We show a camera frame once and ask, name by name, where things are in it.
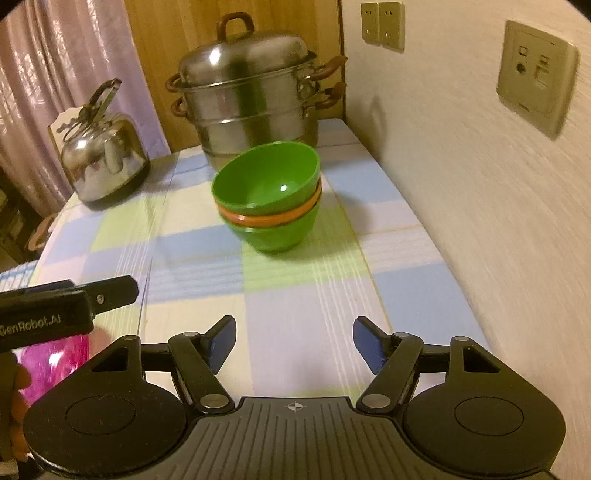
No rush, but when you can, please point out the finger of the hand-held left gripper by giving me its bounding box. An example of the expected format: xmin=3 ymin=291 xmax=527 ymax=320
xmin=69 ymin=275 xmax=140 ymax=315

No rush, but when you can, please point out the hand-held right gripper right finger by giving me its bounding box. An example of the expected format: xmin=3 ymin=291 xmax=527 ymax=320
xmin=353 ymin=316 xmax=503 ymax=415

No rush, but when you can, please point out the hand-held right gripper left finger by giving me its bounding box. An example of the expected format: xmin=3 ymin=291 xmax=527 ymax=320
xmin=89 ymin=316 xmax=238 ymax=415

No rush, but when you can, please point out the pink glass plate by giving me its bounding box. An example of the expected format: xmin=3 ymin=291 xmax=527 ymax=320
xmin=19 ymin=335 xmax=94 ymax=408

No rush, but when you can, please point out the green plastic bowl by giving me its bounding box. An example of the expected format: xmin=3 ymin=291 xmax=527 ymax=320
xmin=223 ymin=200 xmax=322 ymax=254
xmin=211 ymin=142 xmax=321 ymax=217

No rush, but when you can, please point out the orange plastic bowl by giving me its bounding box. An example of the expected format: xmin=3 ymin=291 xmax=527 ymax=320
xmin=217 ymin=188 xmax=323 ymax=229

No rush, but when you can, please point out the person's left hand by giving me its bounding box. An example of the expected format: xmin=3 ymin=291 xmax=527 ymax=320
xmin=9 ymin=357 xmax=34 ymax=462

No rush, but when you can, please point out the blue checked cloth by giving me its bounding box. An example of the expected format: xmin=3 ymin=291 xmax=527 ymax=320
xmin=0 ymin=262 xmax=38 ymax=291

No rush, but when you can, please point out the pastel plaid tablecloth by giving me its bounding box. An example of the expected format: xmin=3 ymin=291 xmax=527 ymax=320
xmin=28 ymin=117 xmax=491 ymax=403

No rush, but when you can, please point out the dark metal shelf rack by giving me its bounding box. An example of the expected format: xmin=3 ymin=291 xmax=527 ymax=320
xmin=0 ymin=164 xmax=62 ymax=271

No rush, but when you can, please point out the stainless steel kettle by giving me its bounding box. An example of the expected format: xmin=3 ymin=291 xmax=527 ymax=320
xmin=61 ymin=78 xmax=151 ymax=205

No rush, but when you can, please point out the white wooden chair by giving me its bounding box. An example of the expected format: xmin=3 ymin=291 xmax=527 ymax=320
xmin=48 ymin=108 xmax=88 ymax=155

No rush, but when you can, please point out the lilac curtain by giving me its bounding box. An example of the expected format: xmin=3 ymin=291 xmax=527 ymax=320
xmin=0 ymin=0 xmax=171 ymax=219

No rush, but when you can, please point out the stainless steel steamer pot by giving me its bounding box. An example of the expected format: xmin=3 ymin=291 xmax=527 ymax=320
xmin=165 ymin=13 xmax=348 ymax=174

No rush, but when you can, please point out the wooden door panel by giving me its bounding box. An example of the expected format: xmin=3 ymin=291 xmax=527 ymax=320
xmin=124 ymin=0 xmax=348 ymax=154

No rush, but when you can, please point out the large beige wall socket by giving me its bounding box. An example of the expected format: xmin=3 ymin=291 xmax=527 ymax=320
xmin=496 ymin=19 xmax=581 ymax=140

